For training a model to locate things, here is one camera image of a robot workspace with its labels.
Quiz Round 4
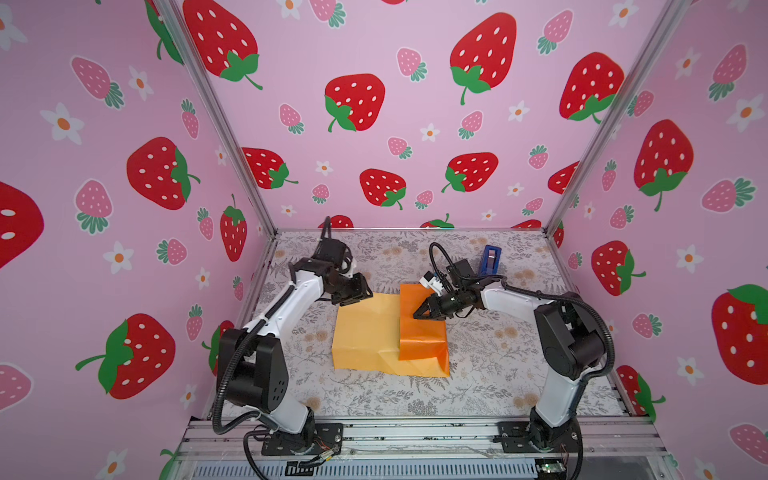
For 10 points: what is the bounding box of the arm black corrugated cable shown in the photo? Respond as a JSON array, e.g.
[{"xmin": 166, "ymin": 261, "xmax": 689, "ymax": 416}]
[
  {"xmin": 211, "ymin": 281, "xmax": 301, "ymax": 437},
  {"xmin": 497, "ymin": 281, "xmax": 616, "ymax": 379}
]

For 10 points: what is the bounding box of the aluminium corner post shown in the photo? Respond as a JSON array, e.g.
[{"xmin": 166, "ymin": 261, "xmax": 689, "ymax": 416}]
[
  {"xmin": 157, "ymin": 0, "xmax": 277, "ymax": 240},
  {"xmin": 543, "ymin": 0, "xmax": 690, "ymax": 240}
]

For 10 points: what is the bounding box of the right aluminium corner post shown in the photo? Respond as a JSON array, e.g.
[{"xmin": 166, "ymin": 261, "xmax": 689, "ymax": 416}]
[{"xmin": 543, "ymin": 0, "xmax": 690, "ymax": 240}]

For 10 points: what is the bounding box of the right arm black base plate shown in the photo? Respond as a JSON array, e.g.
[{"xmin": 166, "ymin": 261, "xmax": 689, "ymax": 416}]
[{"xmin": 493, "ymin": 420, "xmax": 583, "ymax": 454}]

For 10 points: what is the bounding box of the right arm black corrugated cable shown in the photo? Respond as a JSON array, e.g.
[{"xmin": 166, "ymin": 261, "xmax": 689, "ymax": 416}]
[{"xmin": 497, "ymin": 281, "xmax": 616, "ymax": 379}]

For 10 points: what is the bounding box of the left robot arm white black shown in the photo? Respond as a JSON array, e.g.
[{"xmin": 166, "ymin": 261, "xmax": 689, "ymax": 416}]
[{"xmin": 211, "ymin": 238, "xmax": 373, "ymax": 445}]

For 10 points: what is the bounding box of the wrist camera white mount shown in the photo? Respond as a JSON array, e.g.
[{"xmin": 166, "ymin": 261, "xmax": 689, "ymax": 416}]
[
  {"xmin": 336, "ymin": 251, "xmax": 355, "ymax": 274},
  {"xmin": 419, "ymin": 271, "xmax": 445, "ymax": 296}
]

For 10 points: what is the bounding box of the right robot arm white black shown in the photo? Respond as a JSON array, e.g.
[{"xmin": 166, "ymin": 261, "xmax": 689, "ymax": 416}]
[{"xmin": 413, "ymin": 275, "xmax": 616, "ymax": 451}]

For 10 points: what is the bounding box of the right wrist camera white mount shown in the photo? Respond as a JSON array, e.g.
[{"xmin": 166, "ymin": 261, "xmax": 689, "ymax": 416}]
[{"xmin": 419, "ymin": 271, "xmax": 445, "ymax": 296}]

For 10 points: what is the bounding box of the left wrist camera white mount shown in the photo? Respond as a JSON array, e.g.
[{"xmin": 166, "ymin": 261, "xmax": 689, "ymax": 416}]
[{"xmin": 336, "ymin": 251, "xmax": 355, "ymax": 274}]

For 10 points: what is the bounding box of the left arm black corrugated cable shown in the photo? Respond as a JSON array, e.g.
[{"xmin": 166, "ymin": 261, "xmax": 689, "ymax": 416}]
[{"xmin": 211, "ymin": 281, "xmax": 301, "ymax": 437}]

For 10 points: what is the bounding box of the yellow orange wrapping paper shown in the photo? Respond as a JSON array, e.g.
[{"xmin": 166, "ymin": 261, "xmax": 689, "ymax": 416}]
[{"xmin": 332, "ymin": 284, "xmax": 450, "ymax": 378}]

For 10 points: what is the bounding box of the blue tape dispenser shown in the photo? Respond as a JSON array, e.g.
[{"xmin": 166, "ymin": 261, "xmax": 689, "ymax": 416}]
[{"xmin": 479, "ymin": 245, "xmax": 501, "ymax": 276}]

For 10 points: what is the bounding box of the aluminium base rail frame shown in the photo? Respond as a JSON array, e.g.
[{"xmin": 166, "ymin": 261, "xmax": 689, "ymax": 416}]
[{"xmin": 170, "ymin": 416, "xmax": 683, "ymax": 479}]

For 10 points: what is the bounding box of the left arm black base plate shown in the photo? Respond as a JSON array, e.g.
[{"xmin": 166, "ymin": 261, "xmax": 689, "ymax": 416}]
[{"xmin": 261, "ymin": 422, "xmax": 344, "ymax": 456}]

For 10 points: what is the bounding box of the left aluminium corner post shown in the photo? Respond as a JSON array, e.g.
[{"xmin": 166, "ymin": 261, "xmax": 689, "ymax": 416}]
[{"xmin": 157, "ymin": 0, "xmax": 277, "ymax": 240}]

